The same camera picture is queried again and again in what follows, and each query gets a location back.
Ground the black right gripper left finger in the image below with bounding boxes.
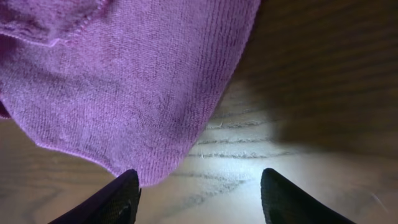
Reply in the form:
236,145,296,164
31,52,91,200
49,169,141,224

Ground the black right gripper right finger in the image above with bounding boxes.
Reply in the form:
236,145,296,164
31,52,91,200
261,168,354,224

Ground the purple microfibre cloth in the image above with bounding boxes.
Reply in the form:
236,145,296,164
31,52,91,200
1,0,260,186

